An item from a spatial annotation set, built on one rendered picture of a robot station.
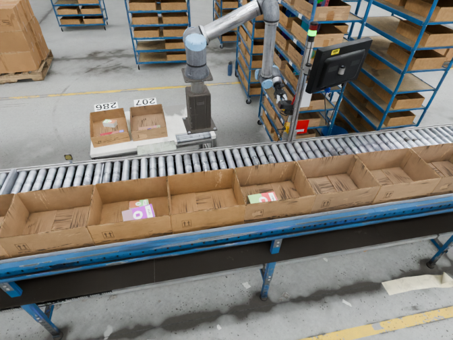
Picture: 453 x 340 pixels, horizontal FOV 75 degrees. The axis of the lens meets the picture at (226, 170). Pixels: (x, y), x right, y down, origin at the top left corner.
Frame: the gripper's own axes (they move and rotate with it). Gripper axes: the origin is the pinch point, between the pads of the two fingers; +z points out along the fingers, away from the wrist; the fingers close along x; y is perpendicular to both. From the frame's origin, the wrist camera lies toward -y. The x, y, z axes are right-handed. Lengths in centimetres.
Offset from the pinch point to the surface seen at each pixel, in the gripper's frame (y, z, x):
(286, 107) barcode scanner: -21.2, 15.8, 7.8
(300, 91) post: -35.8, 11.6, 0.8
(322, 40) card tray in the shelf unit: -28, -38, -34
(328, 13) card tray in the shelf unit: -46, -48, -33
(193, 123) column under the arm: 11, 5, 77
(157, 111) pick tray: 32, -20, 106
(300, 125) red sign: -4.1, 24.4, -8.7
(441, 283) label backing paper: 15, 164, -100
